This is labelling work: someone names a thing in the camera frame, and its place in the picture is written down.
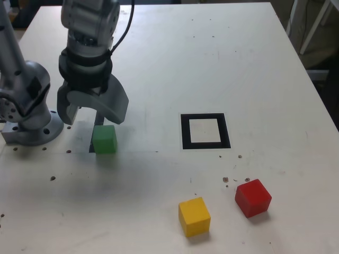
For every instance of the red cube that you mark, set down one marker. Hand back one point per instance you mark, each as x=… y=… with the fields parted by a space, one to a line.
x=253 y=198

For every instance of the green cube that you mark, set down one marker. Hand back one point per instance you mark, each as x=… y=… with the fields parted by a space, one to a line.
x=104 y=140

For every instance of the black tape square outline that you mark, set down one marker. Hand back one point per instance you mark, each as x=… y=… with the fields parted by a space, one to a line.
x=185 y=132

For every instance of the yellow cube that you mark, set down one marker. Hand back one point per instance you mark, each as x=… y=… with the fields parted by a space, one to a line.
x=194 y=217

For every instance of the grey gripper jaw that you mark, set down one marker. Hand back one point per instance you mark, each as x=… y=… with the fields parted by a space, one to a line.
x=63 y=105
x=114 y=103

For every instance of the black tape strip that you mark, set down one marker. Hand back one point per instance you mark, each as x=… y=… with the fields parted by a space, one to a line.
x=99 y=120

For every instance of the white metal rack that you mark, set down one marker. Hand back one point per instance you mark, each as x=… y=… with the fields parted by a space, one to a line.
x=315 y=23

